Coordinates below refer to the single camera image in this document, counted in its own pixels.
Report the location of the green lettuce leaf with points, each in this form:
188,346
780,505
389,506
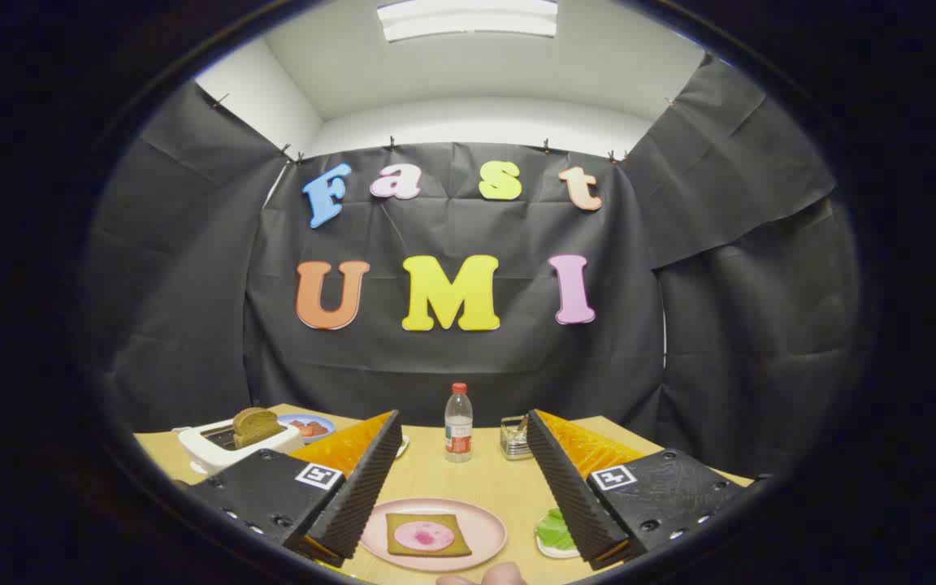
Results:
553,530

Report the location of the brown bread slice with ham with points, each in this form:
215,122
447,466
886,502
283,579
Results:
397,524

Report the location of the clear plastic water bottle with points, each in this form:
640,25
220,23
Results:
458,431

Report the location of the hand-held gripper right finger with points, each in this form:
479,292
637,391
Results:
569,496

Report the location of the small blue plate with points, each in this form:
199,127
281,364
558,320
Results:
327,423

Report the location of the round pink plate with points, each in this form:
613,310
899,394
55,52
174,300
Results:
486,528

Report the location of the ceiling light panel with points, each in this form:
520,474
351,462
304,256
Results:
468,20

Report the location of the brown toast slice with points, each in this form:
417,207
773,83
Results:
257,426

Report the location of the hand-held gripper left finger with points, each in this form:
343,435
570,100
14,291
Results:
358,496

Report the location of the white rounded square plate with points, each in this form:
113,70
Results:
553,553

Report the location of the pink ham slice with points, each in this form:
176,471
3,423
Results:
423,536

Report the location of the white toaster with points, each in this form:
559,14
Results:
200,448

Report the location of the white divided condiment dish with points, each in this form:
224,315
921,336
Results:
403,445

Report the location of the tomato slices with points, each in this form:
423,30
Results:
309,428

